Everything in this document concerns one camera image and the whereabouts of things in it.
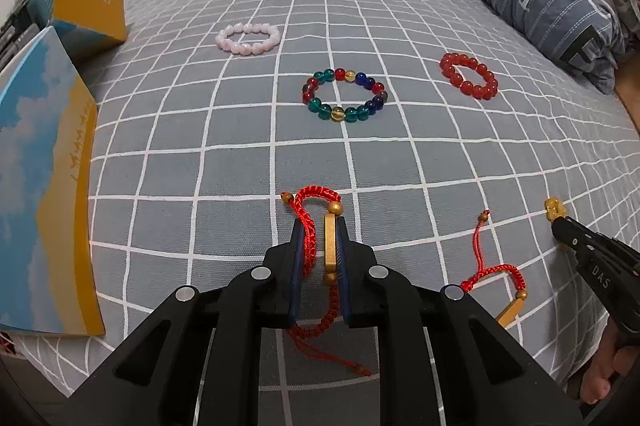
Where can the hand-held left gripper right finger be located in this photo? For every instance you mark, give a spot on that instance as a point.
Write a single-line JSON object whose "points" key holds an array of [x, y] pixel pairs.
{"points": [[345, 256]]}

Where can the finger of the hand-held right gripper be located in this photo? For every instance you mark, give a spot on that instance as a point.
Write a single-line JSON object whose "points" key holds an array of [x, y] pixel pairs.
{"points": [[607, 246], [597, 281]]}

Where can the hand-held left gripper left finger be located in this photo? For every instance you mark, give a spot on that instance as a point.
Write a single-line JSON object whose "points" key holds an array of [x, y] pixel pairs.
{"points": [[299, 256]]}

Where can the person's right hand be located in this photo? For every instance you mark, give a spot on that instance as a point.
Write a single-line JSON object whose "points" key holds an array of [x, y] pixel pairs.
{"points": [[597, 381]]}

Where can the grey checked bed sheet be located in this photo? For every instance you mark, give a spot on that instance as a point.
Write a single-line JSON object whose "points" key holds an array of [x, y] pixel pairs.
{"points": [[280, 166]]}

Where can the teal suitcase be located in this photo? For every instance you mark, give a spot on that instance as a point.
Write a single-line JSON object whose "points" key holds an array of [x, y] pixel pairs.
{"points": [[37, 3]]}

